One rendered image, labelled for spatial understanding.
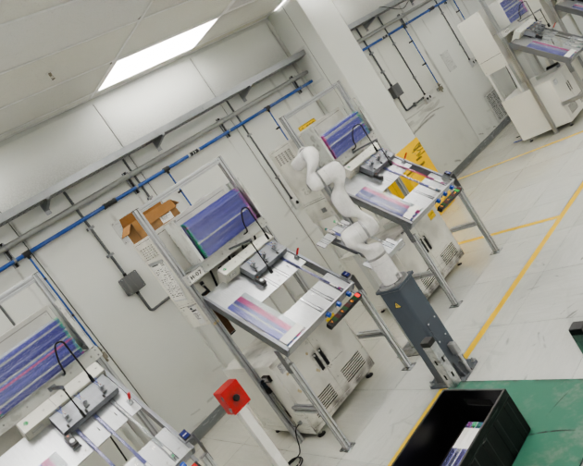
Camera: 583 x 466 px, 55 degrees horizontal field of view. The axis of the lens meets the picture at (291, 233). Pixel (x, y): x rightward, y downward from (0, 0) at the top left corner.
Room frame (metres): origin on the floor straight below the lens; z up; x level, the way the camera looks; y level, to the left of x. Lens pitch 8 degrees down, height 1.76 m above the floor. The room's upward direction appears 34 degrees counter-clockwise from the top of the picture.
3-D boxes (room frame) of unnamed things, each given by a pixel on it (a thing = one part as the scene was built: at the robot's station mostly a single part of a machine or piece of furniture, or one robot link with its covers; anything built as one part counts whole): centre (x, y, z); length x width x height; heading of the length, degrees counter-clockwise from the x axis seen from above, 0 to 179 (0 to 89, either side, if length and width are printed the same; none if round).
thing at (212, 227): (3.82, 0.38, 1.52); 0.51 x 0.13 x 0.27; 126
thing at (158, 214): (3.99, 0.64, 1.82); 0.68 x 0.30 x 0.20; 126
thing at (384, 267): (3.18, -0.34, 0.79); 0.19 x 0.19 x 0.18
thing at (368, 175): (4.59, -0.80, 0.65); 1.01 x 0.73 x 1.29; 36
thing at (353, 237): (3.19, -0.31, 1.00); 0.19 x 0.12 x 0.24; 89
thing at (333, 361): (3.88, 0.50, 0.31); 0.70 x 0.65 x 0.62; 126
